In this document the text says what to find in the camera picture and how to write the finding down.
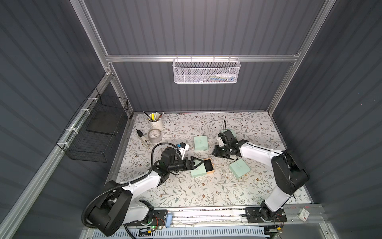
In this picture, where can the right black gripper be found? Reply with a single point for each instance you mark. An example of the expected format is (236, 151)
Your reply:
(226, 143)

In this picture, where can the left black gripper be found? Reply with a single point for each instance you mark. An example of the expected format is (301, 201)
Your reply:
(191, 163)

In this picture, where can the mint jewelry box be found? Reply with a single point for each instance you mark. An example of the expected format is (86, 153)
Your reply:
(239, 168)
(201, 143)
(206, 168)
(233, 133)

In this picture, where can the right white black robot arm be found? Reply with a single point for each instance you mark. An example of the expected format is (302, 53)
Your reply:
(288, 171)

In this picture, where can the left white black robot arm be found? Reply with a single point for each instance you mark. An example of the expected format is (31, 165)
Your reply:
(119, 205)

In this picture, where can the floral table mat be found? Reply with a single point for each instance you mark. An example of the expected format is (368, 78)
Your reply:
(220, 188)

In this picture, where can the clear tape roll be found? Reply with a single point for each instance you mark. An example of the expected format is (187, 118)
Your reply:
(155, 135)

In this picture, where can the black marker pen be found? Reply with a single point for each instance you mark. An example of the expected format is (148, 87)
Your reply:
(144, 139)

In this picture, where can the white pen holder cup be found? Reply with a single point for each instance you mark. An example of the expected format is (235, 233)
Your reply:
(155, 120)

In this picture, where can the white perforated front panel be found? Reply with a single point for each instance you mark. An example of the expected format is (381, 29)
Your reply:
(226, 232)

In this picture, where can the white square tag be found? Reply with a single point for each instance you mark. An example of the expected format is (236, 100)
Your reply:
(303, 215)

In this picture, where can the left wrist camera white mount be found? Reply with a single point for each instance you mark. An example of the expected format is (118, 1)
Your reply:
(183, 148)

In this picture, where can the blue cylinder on rail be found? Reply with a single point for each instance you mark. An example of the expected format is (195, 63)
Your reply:
(169, 219)

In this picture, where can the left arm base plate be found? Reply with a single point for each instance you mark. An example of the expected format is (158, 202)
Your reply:
(156, 218)

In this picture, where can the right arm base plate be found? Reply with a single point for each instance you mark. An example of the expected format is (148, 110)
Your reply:
(262, 215)

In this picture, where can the white wire wall basket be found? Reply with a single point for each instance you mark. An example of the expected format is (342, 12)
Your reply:
(206, 70)

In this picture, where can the black wire side basket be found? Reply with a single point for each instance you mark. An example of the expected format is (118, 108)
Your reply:
(97, 133)

